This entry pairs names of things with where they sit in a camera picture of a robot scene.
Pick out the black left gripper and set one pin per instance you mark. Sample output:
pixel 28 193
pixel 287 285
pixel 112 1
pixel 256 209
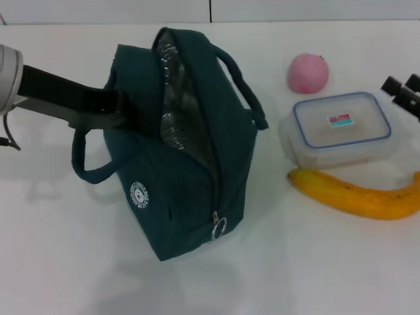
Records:
pixel 52 85

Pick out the yellow banana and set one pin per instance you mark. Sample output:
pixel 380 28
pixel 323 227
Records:
pixel 354 198

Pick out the dark teal lunch bag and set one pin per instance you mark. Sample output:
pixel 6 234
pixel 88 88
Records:
pixel 197 183

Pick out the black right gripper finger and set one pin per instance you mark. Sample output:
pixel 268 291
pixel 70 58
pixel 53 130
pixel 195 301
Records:
pixel 392 87
pixel 414 85

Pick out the pink toy peach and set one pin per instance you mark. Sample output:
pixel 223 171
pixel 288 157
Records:
pixel 308 73

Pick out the clear blue-rimmed food container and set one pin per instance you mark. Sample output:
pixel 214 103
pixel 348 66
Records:
pixel 341 123

